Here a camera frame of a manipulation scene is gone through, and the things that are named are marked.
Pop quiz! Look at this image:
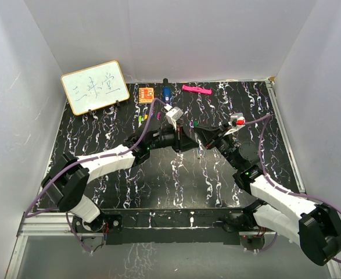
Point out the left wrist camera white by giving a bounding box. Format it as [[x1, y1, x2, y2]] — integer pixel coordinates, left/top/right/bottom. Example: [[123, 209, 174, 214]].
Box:
[[164, 104, 184, 130]]

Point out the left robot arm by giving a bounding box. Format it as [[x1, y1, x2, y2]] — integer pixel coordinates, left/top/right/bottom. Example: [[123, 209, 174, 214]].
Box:
[[41, 120, 199, 232]]

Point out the orange small notebook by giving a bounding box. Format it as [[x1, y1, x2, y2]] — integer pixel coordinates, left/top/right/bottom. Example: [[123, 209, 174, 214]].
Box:
[[138, 87, 155, 104]]

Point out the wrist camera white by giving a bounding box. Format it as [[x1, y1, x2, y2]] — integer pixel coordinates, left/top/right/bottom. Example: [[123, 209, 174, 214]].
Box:
[[225, 112, 245, 135], [164, 104, 184, 130]]

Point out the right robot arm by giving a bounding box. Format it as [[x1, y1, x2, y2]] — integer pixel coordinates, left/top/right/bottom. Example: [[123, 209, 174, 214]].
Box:
[[195, 124, 341, 266]]

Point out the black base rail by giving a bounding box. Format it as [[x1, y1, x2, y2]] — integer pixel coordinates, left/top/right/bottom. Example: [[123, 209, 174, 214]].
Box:
[[71, 208, 278, 246]]

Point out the blue stapler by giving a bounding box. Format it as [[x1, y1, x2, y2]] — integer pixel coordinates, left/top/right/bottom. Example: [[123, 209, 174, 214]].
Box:
[[163, 78, 171, 105]]

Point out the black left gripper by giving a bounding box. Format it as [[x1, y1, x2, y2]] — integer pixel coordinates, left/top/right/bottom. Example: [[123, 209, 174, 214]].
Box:
[[148, 123, 199, 154]]

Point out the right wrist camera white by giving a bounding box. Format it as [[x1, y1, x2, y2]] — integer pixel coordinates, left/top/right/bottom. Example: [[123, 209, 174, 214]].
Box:
[[225, 112, 245, 135]]

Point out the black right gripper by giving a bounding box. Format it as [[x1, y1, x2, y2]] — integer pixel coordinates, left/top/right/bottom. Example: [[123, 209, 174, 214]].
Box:
[[195, 124, 241, 170]]

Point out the white board yellow frame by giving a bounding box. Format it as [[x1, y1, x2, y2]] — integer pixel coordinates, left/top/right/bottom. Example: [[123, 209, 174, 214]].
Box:
[[60, 60, 130, 116]]

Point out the purple cable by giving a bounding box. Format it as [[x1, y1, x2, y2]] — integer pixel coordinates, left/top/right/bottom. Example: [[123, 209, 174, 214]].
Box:
[[239, 113, 341, 265], [24, 98, 171, 254]]

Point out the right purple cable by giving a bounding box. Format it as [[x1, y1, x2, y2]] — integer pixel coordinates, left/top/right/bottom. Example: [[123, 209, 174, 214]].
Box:
[[239, 113, 341, 265]]

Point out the pink flat tool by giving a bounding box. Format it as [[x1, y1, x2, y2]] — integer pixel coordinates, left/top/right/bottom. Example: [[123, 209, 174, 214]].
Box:
[[182, 84, 212, 95]]

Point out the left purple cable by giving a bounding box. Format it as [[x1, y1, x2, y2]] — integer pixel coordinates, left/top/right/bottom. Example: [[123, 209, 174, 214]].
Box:
[[24, 98, 171, 254]]

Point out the white pen green end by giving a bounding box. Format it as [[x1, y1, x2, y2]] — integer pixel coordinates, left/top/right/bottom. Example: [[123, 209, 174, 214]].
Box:
[[196, 147, 200, 159]]

